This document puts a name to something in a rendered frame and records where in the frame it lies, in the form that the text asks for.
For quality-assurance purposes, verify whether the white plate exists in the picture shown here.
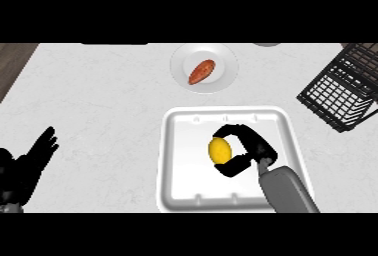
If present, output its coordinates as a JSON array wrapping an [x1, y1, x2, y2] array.
[[170, 43, 241, 95]]

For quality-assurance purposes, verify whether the white tray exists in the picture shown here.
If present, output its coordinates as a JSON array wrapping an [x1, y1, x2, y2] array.
[[155, 105, 316, 214]]

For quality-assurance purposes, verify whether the black wire tiered basket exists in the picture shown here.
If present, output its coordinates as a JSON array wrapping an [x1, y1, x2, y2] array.
[[295, 43, 378, 134]]

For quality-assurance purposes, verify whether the yellow lemon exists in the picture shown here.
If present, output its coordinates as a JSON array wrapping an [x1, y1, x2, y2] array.
[[207, 136, 233, 165]]

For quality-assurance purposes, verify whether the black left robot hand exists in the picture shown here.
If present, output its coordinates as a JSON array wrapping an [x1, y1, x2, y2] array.
[[0, 126, 61, 207]]

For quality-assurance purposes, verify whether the orange sweet potato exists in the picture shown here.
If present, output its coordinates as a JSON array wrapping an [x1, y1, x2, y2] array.
[[188, 58, 217, 86]]

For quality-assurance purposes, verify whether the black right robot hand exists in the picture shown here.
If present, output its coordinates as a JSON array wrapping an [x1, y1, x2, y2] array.
[[211, 123, 281, 179]]

